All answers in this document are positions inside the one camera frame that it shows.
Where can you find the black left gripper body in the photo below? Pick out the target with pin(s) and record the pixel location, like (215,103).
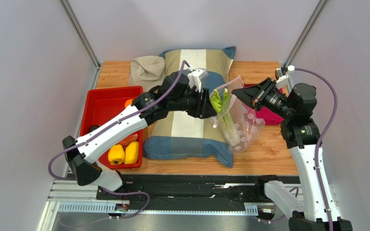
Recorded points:
(192,100)

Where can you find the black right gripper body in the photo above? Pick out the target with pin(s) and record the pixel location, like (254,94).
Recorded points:
(261,94)

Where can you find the clear zip top bag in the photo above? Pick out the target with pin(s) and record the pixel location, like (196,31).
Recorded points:
(249,127)

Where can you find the green celery bunch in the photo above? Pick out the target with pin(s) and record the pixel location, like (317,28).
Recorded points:
(222,102)

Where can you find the orange fruit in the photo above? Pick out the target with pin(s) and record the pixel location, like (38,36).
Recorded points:
(128,103)

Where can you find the watermelon slice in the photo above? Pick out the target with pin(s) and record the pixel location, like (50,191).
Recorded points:
(128,140)

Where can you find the yellow mango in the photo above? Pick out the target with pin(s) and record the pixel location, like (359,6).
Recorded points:
(132,153)

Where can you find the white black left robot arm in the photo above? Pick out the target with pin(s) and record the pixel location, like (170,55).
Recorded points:
(121,128)

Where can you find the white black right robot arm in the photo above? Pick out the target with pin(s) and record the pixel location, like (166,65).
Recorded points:
(317,211)

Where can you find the magenta folded cloth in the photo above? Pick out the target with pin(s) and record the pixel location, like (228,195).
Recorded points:
(270,118)

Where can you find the striped beige blue pillow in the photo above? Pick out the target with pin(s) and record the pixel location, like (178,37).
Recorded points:
(182,119)

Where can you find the beige bucket hat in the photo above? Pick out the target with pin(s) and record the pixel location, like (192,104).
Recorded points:
(147,72)

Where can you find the yellow bell pepper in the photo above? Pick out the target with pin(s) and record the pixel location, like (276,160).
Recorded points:
(116,155)

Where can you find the dark plum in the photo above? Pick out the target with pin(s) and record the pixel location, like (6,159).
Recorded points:
(93,128)

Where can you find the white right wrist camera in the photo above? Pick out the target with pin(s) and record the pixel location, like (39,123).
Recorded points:
(282,75)

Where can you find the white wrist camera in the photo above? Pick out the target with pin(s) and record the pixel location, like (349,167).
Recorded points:
(282,75)
(196,76)

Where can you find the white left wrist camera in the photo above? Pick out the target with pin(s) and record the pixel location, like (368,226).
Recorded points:
(196,76)

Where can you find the aluminium frame rail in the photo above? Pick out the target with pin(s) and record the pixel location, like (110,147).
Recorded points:
(89,207)

